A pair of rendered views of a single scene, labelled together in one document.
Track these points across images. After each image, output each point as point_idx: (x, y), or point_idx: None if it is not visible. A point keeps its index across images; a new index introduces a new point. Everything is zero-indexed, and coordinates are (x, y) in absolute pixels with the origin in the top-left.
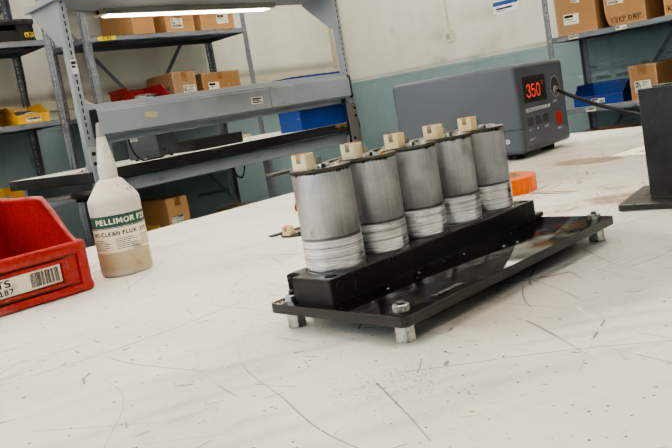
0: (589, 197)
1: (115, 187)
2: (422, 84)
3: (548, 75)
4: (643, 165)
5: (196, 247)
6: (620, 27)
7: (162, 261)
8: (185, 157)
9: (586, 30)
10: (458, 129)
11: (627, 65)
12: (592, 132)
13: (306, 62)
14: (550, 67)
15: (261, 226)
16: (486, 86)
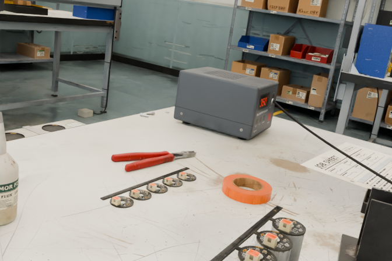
0: (309, 229)
1: (3, 163)
2: (199, 77)
3: (272, 92)
4: (326, 190)
5: (46, 193)
6: (273, 11)
7: (23, 210)
8: (8, 16)
9: (255, 7)
10: (272, 215)
11: (269, 32)
12: (277, 119)
13: None
14: (273, 88)
15: (90, 175)
16: (238, 94)
